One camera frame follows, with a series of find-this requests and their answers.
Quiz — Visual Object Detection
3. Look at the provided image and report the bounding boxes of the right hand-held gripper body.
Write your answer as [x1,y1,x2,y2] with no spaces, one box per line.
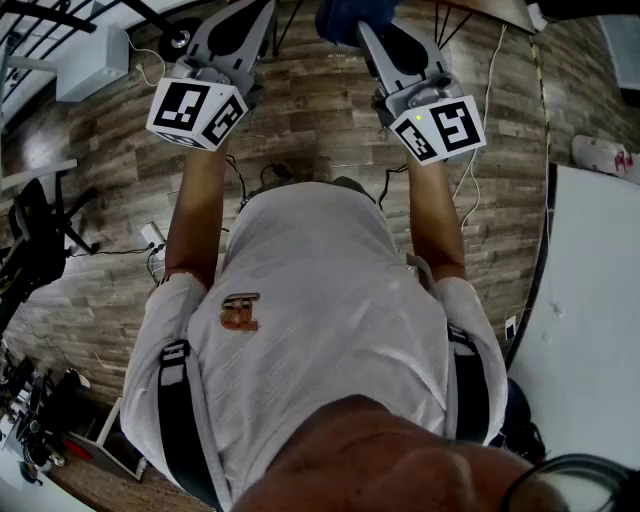
[357,20,487,167]

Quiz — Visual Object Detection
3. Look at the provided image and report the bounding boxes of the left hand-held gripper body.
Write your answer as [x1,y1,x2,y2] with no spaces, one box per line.
[146,0,279,151]

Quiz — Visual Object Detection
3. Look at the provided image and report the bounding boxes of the dark blue cloth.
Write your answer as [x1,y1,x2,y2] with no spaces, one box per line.
[315,0,401,49]

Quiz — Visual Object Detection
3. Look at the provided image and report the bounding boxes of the person's right forearm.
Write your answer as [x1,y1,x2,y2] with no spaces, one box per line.
[404,149,469,282]

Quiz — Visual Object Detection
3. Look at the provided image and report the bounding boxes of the person's left forearm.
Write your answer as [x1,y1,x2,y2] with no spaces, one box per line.
[164,139,236,291]

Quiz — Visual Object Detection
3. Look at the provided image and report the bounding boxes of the person's dark trousers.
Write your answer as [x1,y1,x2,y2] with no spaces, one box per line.
[244,174,381,211]

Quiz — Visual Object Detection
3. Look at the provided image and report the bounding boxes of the white box unit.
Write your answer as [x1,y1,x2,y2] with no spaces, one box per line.
[54,24,131,104]

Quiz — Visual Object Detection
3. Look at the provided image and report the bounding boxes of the wooden table with black legs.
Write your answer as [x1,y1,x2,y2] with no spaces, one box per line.
[432,0,537,51]

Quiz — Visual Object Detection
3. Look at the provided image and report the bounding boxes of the white power strip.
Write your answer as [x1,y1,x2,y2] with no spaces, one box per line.
[139,222,167,262]

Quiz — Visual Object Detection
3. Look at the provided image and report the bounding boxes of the white power adapter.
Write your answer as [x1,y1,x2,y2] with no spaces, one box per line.
[526,2,550,32]

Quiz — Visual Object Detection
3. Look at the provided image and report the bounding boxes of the black metal railing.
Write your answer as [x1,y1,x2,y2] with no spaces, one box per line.
[0,0,124,76]

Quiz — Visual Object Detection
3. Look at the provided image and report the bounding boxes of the grey panel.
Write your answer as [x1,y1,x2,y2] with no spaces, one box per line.
[597,13,640,95]

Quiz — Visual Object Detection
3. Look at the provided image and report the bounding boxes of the person's white shirt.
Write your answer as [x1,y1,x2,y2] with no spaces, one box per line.
[119,180,509,512]

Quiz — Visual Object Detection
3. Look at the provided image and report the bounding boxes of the black office chair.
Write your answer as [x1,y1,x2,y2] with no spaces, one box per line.
[0,177,101,334]

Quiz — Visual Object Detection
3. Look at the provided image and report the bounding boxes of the white table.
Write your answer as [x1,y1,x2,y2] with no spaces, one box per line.
[503,162,640,471]

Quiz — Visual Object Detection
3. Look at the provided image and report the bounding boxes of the pile of black equipment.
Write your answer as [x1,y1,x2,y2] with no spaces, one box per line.
[0,339,94,486]

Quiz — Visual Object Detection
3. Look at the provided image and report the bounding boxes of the person's face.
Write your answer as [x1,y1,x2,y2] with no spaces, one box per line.
[234,394,571,512]

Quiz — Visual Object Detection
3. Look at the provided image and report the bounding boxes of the brown wooden desk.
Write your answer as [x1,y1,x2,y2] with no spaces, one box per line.
[44,449,214,512]

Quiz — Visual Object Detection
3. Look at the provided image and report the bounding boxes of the long white cable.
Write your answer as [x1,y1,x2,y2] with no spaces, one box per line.
[452,22,509,232]

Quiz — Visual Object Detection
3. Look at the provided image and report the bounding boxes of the white cable with plug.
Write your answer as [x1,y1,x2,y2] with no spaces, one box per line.
[127,32,167,90]

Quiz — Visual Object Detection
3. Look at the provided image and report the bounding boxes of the yellow black striped cable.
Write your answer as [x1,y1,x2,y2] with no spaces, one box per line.
[528,34,554,162]

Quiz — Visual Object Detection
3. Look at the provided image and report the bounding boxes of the black shoulder strap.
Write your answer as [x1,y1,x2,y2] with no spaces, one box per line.
[447,324,494,446]
[157,339,224,511]

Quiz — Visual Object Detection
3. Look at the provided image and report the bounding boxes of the white open frame box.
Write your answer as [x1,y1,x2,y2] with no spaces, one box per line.
[64,397,150,482]

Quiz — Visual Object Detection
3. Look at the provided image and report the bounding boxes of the black headset cable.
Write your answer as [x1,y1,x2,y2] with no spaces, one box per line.
[499,452,640,512]

